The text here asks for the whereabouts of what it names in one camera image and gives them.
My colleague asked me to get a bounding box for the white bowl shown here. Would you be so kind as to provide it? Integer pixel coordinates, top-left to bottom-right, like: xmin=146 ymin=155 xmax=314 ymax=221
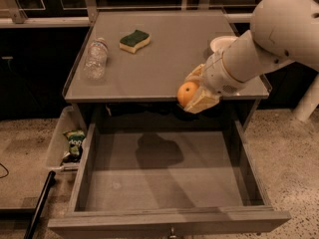
xmin=210 ymin=36 xmax=237 ymax=53

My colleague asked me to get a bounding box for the green and yellow sponge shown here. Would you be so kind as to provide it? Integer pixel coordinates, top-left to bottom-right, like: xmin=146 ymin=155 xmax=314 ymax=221
xmin=119 ymin=30 xmax=151 ymax=54

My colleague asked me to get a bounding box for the green snack bag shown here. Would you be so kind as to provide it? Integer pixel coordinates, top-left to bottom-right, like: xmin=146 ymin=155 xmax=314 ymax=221
xmin=63 ymin=129 xmax=86 ymax=162

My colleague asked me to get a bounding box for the grey cabinet counter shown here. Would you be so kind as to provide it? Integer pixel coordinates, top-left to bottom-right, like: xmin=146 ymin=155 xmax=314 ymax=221
xmin=62 ymin=9 xmax=272 ymax=131

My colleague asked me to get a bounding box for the clear plastic water bottle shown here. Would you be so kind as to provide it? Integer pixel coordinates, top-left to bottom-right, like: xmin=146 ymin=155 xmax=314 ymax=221
xmin=84 ymin=38 xmax=109 ymax=81

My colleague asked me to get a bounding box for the open grey top drawer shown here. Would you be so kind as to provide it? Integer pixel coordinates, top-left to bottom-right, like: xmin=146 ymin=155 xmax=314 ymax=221
xmin=49 ymin=107 xmax=290 ymax=239

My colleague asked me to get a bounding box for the black floor cable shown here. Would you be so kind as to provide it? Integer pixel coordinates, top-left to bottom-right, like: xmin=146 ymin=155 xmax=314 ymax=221
xmin=0 ymin=162 xmax=10 ymax=179

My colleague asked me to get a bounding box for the metal window railing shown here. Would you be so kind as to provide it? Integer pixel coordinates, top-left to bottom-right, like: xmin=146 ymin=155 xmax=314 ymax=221
xmin=0 ymin=0 xmax=319 ymax=29

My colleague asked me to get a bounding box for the clear plastic bin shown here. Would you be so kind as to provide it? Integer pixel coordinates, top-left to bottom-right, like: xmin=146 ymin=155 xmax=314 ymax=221
xmin=46 ymin=106 xmax=80 ymax=172

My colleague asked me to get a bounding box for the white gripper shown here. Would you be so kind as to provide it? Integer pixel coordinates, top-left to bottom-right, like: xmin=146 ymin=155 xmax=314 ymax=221
xmin=184 ymin=50 xmax=245 ymax=114

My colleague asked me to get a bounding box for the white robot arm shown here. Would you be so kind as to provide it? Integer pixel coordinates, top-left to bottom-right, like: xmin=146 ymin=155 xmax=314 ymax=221
xmin=182 ymin=0 xmax=319 ymax=114

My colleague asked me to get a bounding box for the orange fruit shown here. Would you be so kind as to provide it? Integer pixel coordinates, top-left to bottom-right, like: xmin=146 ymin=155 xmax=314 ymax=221
xmin=176 ymin=82 xmax=198 ymax=107

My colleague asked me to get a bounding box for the metal drawer handle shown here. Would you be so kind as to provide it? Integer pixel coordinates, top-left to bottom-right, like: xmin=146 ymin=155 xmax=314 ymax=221
xmin=167 ymin=227 xmax=177 ymax=239

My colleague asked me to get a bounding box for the black pole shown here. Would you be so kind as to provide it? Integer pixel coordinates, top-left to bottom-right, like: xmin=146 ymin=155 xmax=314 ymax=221
xmin=24 ymin=170 xmax=56 ymax=239

